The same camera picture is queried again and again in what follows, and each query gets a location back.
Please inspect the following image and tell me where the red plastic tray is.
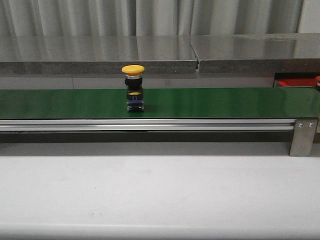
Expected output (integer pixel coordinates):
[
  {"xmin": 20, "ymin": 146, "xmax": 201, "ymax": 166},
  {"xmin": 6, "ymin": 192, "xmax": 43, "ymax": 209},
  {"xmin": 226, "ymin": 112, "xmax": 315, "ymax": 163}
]
[{"xmin": 274, "ymin": 78, "xmax": 317, "ymax": 88}]

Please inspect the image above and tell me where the steel conveyor support bracket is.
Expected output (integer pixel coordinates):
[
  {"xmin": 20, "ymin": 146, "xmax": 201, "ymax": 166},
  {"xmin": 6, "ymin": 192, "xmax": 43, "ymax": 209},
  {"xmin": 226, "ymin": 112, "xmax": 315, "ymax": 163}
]
[{"xmin": 289, "ymin": 118, "xmax": 318, "ymax": 157}]

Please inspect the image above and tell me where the white pleated curtain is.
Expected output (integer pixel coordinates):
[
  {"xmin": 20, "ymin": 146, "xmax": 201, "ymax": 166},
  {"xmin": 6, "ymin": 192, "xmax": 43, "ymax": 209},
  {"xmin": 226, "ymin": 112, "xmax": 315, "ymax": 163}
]
[{"xmin": 0, "ymin": 0, "xmax": 303, "ymax": 37}]

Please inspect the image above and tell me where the grey stone counter slab left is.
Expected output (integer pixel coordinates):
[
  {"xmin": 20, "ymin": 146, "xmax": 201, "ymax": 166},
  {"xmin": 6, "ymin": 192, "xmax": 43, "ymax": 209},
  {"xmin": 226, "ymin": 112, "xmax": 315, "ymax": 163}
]
[{"xmin": 0, "ymin": 36, "xmax": 198, "ymax": 75}]

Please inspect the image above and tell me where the green conveyor belt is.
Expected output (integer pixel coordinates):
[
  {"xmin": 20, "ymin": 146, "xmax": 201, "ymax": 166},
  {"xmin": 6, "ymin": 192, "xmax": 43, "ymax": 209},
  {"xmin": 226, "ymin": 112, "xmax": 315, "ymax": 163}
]
[{"xmin": 0, "ymin": 87, "xmax": 320, "ymax": 120}]

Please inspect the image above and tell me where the aluminium conveyor frame rail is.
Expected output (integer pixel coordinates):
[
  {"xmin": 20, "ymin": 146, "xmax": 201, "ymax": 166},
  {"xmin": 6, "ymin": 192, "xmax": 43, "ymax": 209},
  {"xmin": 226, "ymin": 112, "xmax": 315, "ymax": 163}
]
[{"xmin": 0, "ymin": 118, "xmax": 296, "ymax": 132}]

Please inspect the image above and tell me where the grey stone counter slab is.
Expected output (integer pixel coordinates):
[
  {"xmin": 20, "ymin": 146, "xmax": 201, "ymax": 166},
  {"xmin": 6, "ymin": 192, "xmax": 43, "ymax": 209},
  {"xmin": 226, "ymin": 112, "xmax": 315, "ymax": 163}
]
[
  {"xmin": 0, "ymin": 36, "xmax": 198, "ymax": 75},
  {"xmin": 190, "ymin": 33, "xmax": 320, "ymax": 74}
]

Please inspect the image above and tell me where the grey stone counter slab right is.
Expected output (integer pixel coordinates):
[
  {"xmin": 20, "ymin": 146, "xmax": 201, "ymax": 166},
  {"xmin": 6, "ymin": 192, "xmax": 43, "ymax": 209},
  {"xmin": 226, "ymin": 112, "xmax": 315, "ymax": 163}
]
[{"xmin": 190, "ymin": 33, "xmax": 320, "ymax": 74}]

